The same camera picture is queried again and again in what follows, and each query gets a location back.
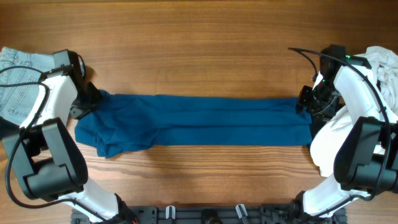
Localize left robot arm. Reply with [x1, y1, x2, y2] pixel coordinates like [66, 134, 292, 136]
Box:
[1, 47, 139, 223]

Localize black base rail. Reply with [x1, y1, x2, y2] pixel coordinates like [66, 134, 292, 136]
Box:
[70, 203, 347, 224]

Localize blue t-shirt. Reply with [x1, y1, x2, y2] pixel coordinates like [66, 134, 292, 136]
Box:
[75, 91, 312, 158]

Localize black garment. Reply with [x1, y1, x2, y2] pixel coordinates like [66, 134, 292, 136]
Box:
[310, 104, 343, 139]

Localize left black cable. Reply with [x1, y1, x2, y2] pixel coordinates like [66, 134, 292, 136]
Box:
[0, 65, 106, 222]

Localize folded light denim shorts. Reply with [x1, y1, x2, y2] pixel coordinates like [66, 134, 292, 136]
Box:
[1, 47, 55, 126]

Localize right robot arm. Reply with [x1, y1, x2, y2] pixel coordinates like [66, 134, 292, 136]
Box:
[288, 45, 397, 223]

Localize dark garment under shorts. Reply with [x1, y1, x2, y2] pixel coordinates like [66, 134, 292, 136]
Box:
[0, 117, 20, 140]

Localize white garment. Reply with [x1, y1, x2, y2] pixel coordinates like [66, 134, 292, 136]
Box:
[310, 46, 397, 177]

